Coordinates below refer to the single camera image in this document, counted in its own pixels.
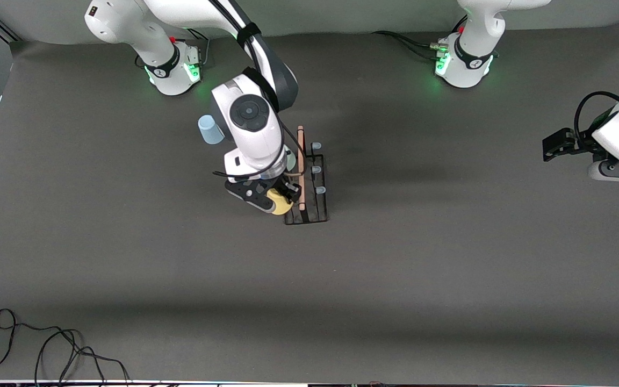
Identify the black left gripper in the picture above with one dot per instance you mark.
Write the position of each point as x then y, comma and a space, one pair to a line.
581, 142

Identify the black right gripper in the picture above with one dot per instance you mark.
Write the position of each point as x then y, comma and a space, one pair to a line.
283, 184

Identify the yellow plastic cup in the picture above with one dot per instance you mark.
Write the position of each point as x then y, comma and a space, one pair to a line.
281, 207

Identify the pale green plastic cup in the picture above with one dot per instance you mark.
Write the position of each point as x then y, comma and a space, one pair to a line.
292, 158

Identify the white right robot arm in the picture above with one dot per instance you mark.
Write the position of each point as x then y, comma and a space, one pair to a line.
250, 134

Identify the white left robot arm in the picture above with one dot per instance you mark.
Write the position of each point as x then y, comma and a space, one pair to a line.
470, 59

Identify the light blue plastic cup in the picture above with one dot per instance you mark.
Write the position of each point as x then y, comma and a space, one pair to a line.
207, 131

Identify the dark grey table cover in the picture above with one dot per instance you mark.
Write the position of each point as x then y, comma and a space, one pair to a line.
395, 322

